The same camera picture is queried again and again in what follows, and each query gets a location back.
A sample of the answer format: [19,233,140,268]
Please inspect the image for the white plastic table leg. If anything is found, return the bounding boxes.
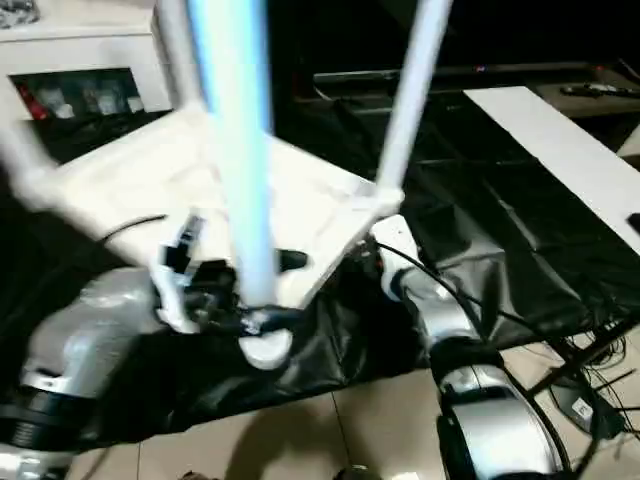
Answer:
[187,0,281,309]
[153,0,202,110]
[374,0,455,195]
[0,114,57,212]

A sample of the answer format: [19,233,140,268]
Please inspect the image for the white plastic table top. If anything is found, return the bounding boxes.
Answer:
[42,107,407,371]

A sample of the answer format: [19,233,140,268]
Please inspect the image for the black mat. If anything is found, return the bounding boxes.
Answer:
[0,92,640,449]

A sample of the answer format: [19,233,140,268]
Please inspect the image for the white flat board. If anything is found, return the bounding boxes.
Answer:
[462,85,640,252]

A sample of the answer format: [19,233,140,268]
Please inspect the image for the thin black rod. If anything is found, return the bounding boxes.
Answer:
[529,319,626,397]

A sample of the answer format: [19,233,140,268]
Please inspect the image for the red bottle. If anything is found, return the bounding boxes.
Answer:
[18,83,50,120]

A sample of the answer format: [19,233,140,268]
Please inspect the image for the black flat stand base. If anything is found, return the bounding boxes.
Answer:
[552,383,617,437]

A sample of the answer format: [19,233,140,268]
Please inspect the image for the brown wooden bench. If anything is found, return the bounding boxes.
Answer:
[534,59,640,152]

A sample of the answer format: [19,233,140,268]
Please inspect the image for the black remote control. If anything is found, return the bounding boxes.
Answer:
[559,84,632,98]

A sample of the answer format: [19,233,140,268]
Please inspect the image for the white cabinet with glass doors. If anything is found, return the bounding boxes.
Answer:
[0,0,175,122]

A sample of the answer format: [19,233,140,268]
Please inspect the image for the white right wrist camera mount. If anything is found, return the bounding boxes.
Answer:
[372,214,422,302]

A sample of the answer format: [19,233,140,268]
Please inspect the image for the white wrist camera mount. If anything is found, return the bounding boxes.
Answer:
[372,214,422,302]
[152,212,210,335]

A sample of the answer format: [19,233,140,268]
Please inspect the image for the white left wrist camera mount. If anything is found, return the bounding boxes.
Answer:
[152,212,210,335]

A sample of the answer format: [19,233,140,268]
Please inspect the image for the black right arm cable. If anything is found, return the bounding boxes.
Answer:
[377,242,572,480]

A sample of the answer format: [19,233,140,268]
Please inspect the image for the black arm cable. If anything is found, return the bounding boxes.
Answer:
[377,242,572,480]
[94,214,170,247]

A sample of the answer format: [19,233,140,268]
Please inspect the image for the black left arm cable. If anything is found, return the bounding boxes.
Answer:
[94,214,170,247]

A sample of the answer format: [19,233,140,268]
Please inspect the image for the tangled black floor cables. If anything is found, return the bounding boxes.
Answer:
[564,319,640,437]

